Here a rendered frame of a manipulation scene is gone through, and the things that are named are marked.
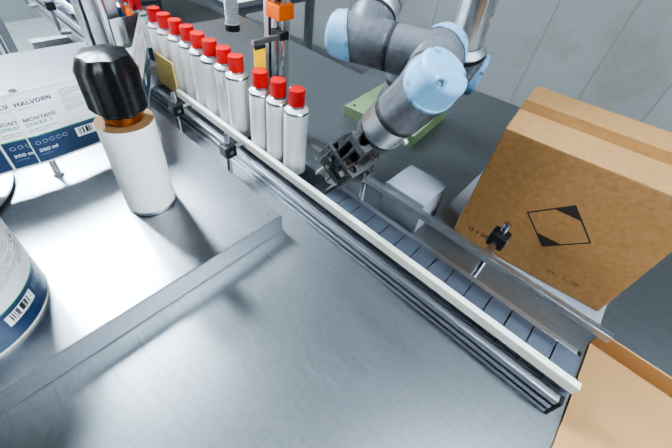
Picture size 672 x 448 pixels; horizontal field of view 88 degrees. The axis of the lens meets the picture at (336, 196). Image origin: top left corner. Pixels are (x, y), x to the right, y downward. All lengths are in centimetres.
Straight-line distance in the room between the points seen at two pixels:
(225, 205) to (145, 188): 15
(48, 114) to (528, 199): 90
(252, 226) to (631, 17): 265
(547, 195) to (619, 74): 234
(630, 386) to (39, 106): 114
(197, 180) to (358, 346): 48
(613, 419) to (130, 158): 87
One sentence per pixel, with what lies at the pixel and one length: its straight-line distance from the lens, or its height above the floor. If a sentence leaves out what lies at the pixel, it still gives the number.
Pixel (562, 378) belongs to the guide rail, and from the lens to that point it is 65.
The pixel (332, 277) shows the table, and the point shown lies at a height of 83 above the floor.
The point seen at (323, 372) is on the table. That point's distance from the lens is 61.
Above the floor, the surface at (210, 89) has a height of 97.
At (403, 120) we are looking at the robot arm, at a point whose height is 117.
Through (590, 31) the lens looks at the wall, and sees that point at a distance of 297.
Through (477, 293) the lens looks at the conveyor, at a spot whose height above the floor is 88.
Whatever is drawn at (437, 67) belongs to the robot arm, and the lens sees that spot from 47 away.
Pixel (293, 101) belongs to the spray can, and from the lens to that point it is 71.
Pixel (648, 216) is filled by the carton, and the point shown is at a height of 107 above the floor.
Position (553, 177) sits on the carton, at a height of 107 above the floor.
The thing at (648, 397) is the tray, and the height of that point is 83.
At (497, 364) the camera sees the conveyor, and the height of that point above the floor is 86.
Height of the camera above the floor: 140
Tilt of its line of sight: 43 degrees down
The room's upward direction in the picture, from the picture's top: 9 degrees clockwise
